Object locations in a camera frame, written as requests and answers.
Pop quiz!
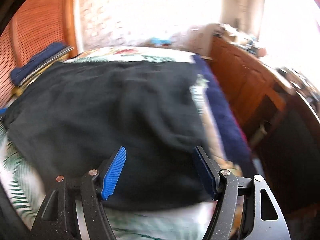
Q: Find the black garment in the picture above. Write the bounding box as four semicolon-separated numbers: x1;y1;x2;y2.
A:
3;61;209;211

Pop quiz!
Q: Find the navy blue blanket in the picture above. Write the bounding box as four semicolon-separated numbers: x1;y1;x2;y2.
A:
193;54;256;177

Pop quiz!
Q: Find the palm leaf sheet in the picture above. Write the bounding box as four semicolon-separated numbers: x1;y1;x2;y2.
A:
1;47;242;239

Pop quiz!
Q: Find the folded navy cloth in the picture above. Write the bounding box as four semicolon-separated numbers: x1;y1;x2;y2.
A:
10;42;73;86

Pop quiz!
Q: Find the blue tissue box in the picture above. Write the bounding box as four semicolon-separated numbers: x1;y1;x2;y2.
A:
150;37;172;47

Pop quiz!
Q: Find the window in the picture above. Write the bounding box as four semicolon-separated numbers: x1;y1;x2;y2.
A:
259;0;319;86

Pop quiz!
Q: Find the wooden wardrobe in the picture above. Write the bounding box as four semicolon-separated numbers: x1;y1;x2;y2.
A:
1;0;78;107

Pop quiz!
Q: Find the patterned wall curtain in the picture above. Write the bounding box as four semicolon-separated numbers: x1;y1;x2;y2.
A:
74;0;222;55

